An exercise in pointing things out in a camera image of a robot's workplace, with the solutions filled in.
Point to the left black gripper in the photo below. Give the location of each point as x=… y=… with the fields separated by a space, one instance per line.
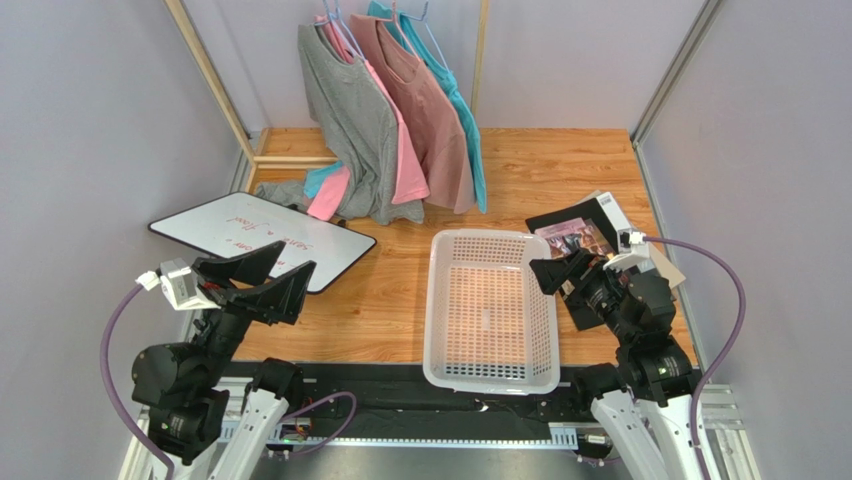
x=279 y=298

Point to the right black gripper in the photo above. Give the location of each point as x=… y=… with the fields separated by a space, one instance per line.
x=583 y=283

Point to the teal t shirt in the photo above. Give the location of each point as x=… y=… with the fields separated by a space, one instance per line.
x=451 y=88

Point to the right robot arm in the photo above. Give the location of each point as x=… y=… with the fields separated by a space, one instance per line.
x=648 y=401

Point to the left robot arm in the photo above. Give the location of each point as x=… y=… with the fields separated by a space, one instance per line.
x=178 y=381

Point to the pink t shirt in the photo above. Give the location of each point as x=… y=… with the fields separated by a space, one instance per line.
x=410 y=182

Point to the mauve t shirt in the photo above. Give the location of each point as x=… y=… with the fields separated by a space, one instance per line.
x=435 y=129

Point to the grey t shirt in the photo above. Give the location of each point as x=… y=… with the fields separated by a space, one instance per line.
x=360 y=127

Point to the blue hanger left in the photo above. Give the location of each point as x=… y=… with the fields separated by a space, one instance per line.
x=341 y=33

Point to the blue hanger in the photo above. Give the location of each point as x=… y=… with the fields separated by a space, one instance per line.
x=341 y=33
x=433 y=57

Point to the illustrated book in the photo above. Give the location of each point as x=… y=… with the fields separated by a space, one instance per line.
x=572 y=235

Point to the black book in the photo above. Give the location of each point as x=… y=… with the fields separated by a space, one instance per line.
x=588 y=210

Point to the white whiteboard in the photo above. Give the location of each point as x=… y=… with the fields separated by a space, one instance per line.
x=240 y=223

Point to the white plastic basket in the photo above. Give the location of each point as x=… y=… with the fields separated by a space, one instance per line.
x=488 y=328

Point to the white box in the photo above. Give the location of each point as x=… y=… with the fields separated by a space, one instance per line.
x=657 y=261

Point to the clothes pile on table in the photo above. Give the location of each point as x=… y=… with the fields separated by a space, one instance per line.
x=309 y=190

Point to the wooden clothes rack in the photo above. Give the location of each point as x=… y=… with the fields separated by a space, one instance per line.
x=246 y=54

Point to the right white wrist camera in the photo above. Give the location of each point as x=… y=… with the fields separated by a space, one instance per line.
x=632 y=250

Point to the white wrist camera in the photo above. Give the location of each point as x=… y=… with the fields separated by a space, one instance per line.
x=632 y=250
x=179 y=284

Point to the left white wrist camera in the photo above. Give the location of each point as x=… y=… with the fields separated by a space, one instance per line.
x=179 y=284

